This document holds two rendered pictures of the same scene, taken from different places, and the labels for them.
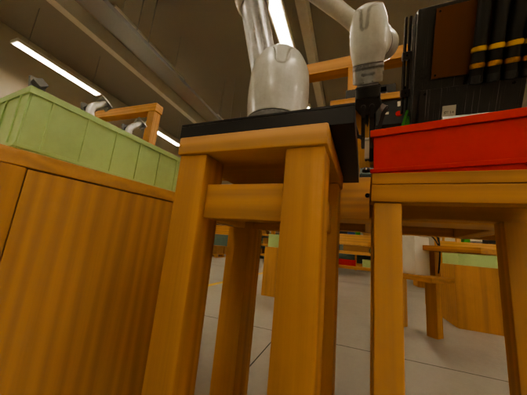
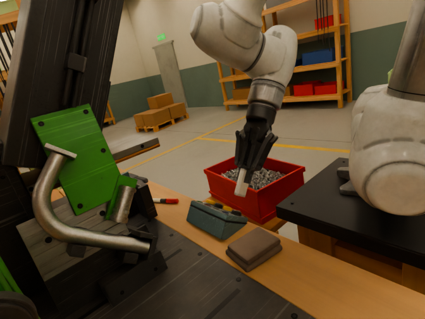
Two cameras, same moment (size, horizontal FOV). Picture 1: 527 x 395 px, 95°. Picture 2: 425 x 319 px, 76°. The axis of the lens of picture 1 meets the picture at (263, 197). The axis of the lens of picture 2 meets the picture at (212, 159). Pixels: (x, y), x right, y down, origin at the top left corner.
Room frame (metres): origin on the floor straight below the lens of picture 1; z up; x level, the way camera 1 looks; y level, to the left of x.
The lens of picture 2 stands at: (1.36, -0.08, 1.30)
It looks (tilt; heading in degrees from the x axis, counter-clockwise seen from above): 20 degrees down; 210
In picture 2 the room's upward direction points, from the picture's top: 13 degrees counter-clockwise
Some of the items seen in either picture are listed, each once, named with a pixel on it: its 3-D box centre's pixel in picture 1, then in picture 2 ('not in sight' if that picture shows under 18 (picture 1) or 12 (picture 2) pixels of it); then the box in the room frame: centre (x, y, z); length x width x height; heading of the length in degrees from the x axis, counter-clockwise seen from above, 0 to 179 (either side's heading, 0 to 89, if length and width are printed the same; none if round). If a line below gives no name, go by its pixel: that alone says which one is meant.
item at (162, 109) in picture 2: not in sight; (159, 111); (-4.31, -4.61, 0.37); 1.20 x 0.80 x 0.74; 168
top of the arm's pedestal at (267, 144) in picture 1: (271, 167); not in sight; (0.59, -0.01, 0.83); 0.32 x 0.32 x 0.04; 67
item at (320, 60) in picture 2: not in sight; (272, 57); (-4.84, -1.65, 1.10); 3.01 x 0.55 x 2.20; 70
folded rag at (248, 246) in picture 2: not in sight; (252, 247); (0.93, -0.29, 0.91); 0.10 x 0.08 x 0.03; 147
